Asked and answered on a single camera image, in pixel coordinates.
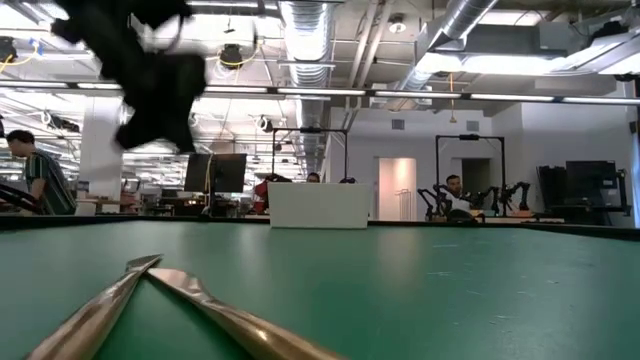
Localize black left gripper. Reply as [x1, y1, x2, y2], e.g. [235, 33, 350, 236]
[97, 29, 209, 154]

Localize gold utensil handle foreground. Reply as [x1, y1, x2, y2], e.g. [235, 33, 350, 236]
[144, 267, 351, 360]

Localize white column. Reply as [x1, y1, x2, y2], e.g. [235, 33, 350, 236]
[79, 97, 125, 216]

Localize black computer monitor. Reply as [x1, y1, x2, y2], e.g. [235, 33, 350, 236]
[183, 153, 248, 195]

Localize horizontal light bar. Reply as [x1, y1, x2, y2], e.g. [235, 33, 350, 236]
[0, 79, 640, 107]

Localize white plastic bin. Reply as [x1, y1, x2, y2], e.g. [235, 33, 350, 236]
[267, 182, 374, 230]

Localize black background robot arms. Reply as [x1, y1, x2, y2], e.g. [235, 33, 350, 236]
[417, 180, 531, 221]

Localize black monitor rack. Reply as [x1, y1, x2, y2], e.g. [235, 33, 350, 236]
[537, 159, 632, 216]

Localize black overhead camera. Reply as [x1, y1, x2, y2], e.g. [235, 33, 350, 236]
[218, 43, 245, 70]

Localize black stand frame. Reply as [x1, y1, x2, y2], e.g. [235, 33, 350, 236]
[271, 127, 350, 184]
[434, 133, 506, 221]

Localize black curved hose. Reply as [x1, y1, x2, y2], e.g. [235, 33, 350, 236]
[0, 182, 41, 214]

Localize corrugated silver ceiling duct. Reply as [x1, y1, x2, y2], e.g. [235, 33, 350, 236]
[278, 0, 335, 184]

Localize large silver ceiling duct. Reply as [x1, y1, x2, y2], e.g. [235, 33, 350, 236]
[394, 0, 501, 109]

